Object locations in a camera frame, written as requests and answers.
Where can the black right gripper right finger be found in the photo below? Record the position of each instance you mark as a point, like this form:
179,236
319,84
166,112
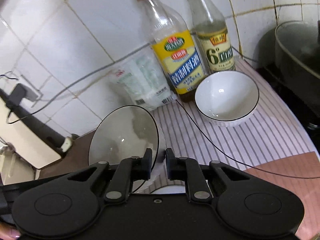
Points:
188,170

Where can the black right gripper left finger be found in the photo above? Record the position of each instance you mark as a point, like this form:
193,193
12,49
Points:
128,171

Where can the white ribbed bowl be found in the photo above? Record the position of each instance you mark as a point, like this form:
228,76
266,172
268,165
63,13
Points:
127,132
170,189
228,98

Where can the person left hand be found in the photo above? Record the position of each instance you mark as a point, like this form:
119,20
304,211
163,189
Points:
8,232

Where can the white salt bag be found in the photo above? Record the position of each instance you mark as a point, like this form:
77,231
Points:
143,80

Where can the striped table cloth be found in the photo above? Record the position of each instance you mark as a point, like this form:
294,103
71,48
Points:
272,141

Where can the white cutting board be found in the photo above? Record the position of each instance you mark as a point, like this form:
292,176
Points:
33,141

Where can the cooking wine bottle yellow label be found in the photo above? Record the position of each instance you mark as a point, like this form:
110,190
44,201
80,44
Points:
174,48

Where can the black power adapter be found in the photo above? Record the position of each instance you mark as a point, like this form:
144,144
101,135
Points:
20,92

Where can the black induction cooker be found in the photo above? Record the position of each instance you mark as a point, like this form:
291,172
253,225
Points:
307,116

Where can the white vinegar bottle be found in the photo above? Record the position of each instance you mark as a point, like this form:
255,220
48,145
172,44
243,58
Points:
212,33

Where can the black wok with lid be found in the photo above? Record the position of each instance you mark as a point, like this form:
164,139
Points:
290,53

